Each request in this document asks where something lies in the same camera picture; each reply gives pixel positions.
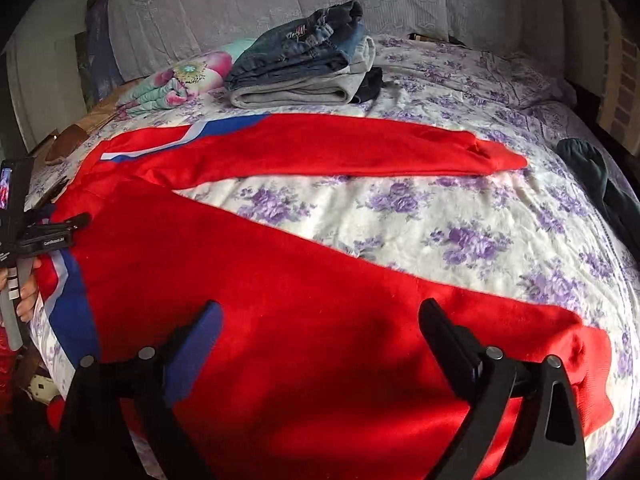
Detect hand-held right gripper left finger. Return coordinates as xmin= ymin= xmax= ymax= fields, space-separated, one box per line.
xmin=56 ymin=300 xmax=224 ymax=480

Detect purple floral bedspread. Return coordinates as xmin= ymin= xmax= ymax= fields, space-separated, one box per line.
xmin=25 ymin=34 xmax=640 ymax=480

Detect person's left hand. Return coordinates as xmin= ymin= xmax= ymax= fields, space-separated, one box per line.
xmin=0 ymin=259 xmax=43 ymax=323

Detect dark green cloth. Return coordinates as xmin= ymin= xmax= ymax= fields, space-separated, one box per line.
xmin=556 ymin=138 xmax=636 ymax=256

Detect folded grey pants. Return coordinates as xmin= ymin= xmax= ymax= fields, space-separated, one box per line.
xmin=229 ymin=37 xmax=377 ymax=109

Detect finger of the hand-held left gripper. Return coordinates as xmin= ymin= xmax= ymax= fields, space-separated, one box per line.
xmin=27 ymin=212 xmax=92 ymax=237

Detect folded blue jeans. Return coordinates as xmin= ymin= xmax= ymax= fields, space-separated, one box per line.
xmin=223 ymin=0 xmax=366 ymax=92

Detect folded floral pastel cloth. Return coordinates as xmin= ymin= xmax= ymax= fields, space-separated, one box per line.
xmin=117 ymin=38 xmax=258 ymax=116

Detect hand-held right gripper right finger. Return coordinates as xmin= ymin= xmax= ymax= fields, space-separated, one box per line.
xmin=418 ymin=298 xmax=588 ymax=480

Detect red pants with striped trim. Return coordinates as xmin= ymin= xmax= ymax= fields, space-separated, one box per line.
xmin=47 ymin=112 xmax=615 ymax=480

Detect brown wooden object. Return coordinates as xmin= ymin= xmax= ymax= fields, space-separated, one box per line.
xmin=45 ymin=127 xmax=92 ymax=166

